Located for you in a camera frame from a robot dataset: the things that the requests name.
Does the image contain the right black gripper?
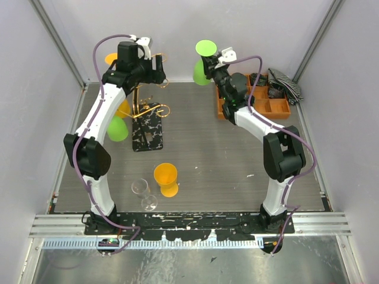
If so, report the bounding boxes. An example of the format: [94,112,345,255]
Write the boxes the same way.
[201,53,230,103]

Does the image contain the green goblet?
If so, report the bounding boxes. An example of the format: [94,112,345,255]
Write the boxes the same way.
[107,115,129,142]
[192,40,217,86]

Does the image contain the orange goblet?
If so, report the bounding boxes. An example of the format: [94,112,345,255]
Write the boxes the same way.
[104,53,118,66]
[153,163,178,198]
[115,99,131,119]

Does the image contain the gold wine glass rack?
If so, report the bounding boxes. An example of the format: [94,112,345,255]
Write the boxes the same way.
[127,55,169,152]

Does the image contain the clear wine glass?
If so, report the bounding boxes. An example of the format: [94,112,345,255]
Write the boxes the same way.
[131,178,158,211]

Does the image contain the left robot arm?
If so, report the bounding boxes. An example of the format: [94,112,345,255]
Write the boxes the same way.
[63,37,166,234]

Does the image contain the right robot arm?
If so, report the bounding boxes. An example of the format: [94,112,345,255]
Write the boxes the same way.
[201,55,306,233]

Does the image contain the dark floral cloth rear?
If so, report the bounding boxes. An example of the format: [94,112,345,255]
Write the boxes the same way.
[249,73,268,86]

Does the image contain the orange compartment tray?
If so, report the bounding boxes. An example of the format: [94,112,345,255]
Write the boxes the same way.
[216,75,291,120]

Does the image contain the dark patterned cloth right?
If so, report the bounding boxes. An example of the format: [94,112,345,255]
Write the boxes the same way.
[268,86,285,99]

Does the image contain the striped cloth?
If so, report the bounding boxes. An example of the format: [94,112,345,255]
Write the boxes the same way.
[268,68,304,105]

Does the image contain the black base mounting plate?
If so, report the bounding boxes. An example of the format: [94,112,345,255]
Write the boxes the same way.
[81,211,285,241]

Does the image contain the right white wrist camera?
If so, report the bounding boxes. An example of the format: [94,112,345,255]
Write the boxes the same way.
[217,47,237,66]

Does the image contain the grey cable duct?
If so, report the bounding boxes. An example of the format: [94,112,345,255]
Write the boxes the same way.
[41,237,264,250]

